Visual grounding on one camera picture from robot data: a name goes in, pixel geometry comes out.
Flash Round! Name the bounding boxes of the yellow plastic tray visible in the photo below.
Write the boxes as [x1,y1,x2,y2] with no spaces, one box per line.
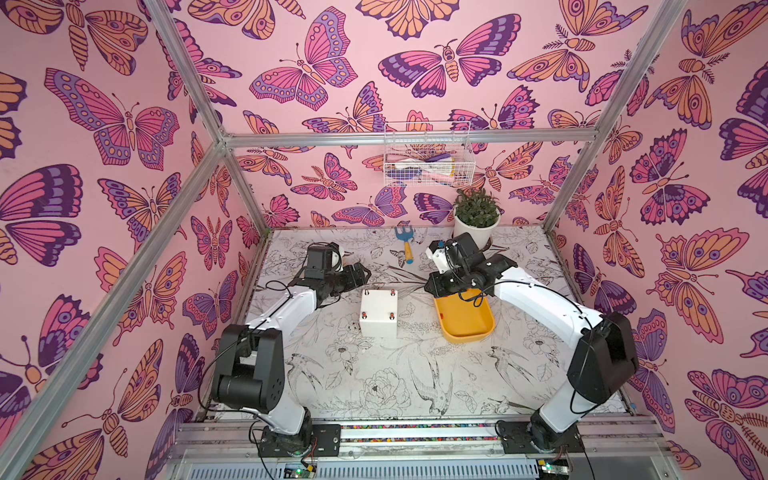
[434,294,496,344]

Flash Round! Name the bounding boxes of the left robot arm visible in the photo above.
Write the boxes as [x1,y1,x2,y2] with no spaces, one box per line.
[210,242,372,455]

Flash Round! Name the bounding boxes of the white block with screws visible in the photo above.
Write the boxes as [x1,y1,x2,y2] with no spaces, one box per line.
[358,289,399,339]

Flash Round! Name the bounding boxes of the white pot green plant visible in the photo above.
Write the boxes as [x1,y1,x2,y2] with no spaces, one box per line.
[453,188,502,250]

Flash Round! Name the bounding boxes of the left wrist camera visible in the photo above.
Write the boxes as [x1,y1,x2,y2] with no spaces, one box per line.
[324,242,344,268]

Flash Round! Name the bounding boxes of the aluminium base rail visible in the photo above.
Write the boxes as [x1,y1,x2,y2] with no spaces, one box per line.
[159,414,684,479]

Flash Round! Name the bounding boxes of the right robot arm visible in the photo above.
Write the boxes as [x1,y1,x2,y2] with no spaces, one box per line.
[424,245,639,453]

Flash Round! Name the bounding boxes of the blue yellow garden fork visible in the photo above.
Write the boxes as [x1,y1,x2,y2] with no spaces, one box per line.
[395,222,414,264]

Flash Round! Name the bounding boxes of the white wire basket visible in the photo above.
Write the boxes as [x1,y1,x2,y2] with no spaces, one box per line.
[381,130,476,189]

